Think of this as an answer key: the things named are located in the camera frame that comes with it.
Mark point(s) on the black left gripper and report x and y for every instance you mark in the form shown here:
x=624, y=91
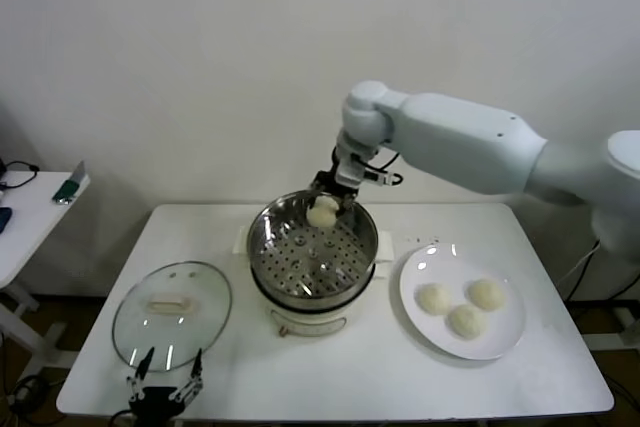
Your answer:
x=155, y=404

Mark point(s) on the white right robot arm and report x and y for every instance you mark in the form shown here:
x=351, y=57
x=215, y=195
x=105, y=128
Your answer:
x=450, y=147

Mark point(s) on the blue object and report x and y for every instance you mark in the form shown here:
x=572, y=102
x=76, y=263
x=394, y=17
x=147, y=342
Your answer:
x=5, y=221

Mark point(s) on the white round plate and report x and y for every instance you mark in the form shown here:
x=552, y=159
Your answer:
x=425, y=267

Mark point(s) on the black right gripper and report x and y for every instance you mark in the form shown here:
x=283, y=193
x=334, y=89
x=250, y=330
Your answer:
x=331, y=184

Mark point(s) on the perforated steel steamer basket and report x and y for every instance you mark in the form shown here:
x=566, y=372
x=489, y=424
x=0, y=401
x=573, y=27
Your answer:
x=300, y=267

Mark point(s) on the teal and silver tool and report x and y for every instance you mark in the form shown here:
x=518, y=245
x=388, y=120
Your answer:
x=66, y=192

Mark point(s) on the white equipment stand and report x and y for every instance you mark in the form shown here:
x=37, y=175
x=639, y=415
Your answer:
x=627, y=319

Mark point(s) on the white electric cooker base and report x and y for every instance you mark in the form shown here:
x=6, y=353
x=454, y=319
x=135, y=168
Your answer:
x=310, y=324

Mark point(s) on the white side table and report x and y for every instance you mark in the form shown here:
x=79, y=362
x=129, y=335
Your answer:
x=30, y=227

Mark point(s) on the white steamed baozi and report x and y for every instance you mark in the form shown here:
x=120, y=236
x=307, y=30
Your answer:
x=320, y=217
x=466, y=322
x=486, y=294
x=433, y=299

